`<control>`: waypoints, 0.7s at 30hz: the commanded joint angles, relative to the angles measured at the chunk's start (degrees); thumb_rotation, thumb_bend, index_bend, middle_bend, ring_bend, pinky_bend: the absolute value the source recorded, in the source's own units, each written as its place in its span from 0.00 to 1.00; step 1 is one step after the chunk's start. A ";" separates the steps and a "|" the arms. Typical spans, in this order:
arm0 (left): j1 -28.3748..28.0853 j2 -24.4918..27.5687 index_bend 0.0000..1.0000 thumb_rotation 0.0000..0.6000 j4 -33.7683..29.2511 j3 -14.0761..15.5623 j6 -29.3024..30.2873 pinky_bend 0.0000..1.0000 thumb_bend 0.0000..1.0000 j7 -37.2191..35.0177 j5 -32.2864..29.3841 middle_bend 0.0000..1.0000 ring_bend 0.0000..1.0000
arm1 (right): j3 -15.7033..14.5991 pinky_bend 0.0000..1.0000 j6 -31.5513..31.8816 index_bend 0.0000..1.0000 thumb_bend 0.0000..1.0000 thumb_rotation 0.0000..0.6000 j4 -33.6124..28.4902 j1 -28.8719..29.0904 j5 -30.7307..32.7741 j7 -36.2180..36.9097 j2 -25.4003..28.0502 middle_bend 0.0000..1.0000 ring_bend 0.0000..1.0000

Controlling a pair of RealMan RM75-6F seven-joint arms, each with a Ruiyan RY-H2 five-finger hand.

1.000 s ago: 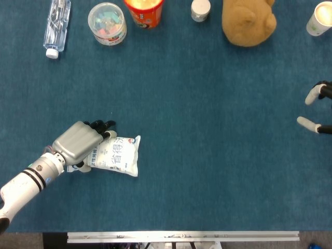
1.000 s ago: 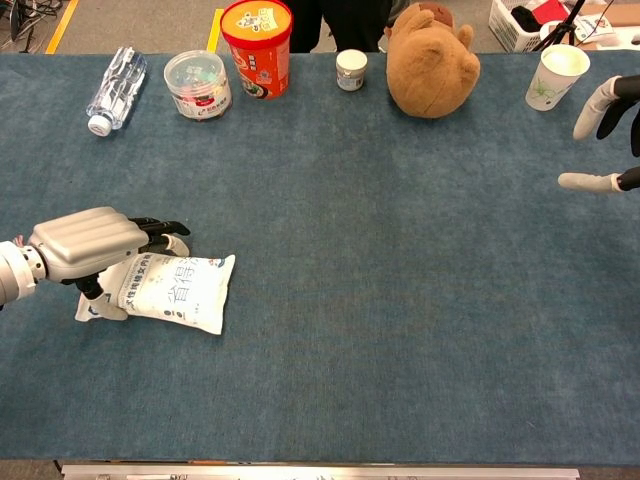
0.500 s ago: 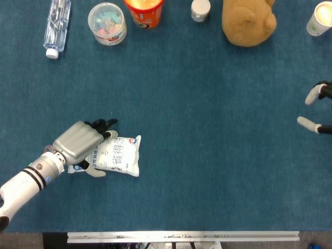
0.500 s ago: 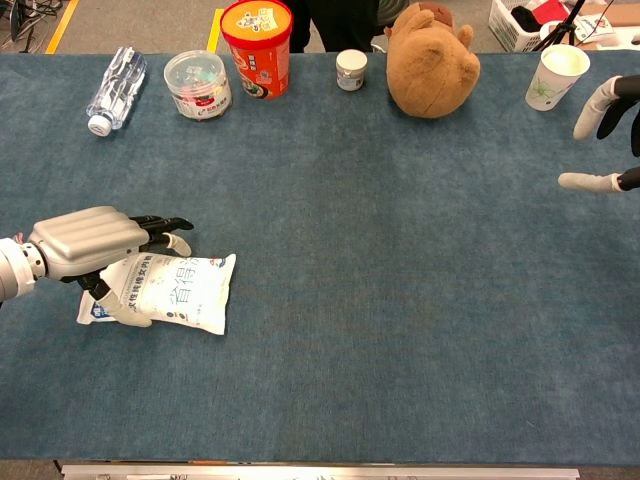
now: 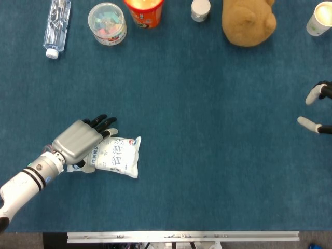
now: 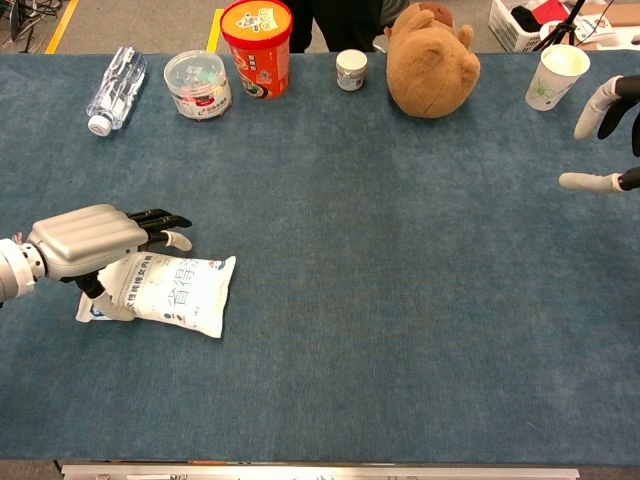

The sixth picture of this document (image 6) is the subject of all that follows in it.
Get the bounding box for white paper cup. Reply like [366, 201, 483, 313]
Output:
[524, 43, 592, 113]

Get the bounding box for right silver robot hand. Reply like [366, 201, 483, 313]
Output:
[558, 74, 640, 195]

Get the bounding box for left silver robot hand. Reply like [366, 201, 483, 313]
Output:
[27, 203, 194, 322]

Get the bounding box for black floor cables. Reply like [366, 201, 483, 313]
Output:
[0, 0, 65, 42]

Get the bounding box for clear jar of colourful clips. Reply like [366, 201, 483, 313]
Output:
[163, 49, 234, 123]

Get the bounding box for black tripod stand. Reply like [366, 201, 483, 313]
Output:
[533, 0, 587, 52]

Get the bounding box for small white-lidded jar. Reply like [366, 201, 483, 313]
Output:
[335, 49, 369, 92]

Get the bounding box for blue felt table cloth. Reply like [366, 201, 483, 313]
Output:
[0, 49, 640, 464]

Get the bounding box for clear plastic water bottle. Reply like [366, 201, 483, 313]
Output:
[85, 46, 149, 137]

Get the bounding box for person in black clothes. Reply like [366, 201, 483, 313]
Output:
[287, 0, 397, 54]

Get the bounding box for orange instant noodle cup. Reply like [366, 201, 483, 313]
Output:
[220, 0, 294, 101]

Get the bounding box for brown plush toy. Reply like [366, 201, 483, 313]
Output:
[383, 2, 482, 120]

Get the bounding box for aluminium profile rail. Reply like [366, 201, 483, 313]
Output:
[61, 464, 581, 480]

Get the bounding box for white plastic basket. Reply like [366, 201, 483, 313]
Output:
[488, 0, 571, 54]

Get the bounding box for white printed package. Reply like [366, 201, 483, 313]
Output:
[571, 13, 617, 44]

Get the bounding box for white printed bag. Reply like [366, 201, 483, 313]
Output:
[75, 252, 237, 340]

